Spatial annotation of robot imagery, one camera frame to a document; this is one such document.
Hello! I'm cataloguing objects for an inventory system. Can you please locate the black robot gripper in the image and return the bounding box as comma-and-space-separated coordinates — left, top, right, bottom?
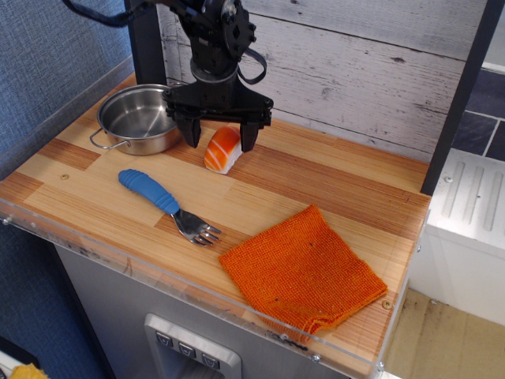
162, 61, 273, 152

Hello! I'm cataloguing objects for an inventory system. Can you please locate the salmon nigiri sushi toy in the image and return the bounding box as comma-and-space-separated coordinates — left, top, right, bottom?
204, 126, 242, 174

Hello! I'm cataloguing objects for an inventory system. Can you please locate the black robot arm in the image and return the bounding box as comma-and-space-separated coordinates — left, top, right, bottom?
160, 1, 274, 152

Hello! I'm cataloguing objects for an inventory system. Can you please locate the orange knitted cloth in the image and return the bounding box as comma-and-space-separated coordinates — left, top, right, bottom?
219, 205, 387, 343

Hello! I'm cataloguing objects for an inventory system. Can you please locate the small stainless steel pot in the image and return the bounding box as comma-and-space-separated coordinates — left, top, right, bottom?
89, 84, 182, 156

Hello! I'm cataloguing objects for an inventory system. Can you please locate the clear acrylic table guard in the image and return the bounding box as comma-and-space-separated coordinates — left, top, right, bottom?
0, 199, 431, 379

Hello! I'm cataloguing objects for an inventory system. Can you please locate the grey cabinet with button panel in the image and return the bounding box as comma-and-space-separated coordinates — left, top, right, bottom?
53, 242, 376, 379

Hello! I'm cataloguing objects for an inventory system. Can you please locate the white grooved side unit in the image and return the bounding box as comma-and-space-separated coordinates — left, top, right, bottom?
409, 149, 504, 324

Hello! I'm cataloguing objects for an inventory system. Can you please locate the dark metal frame post left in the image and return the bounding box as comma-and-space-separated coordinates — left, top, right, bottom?
128, 8, 166, 85

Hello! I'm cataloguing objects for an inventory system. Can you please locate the dark metal frame post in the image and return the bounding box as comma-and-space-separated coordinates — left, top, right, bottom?
128, 8, 166, 85
421, 0, 504, 196

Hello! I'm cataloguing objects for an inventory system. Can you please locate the blue handled metal fork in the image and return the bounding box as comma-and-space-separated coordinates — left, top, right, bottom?
118, 169, 221, 246

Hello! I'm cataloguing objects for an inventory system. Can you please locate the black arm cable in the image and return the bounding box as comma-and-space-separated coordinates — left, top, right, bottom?
61, 0, 159, 28

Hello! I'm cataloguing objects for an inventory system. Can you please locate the dark metal frame post right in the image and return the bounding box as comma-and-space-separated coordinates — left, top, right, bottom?
421, 0, 504, 196

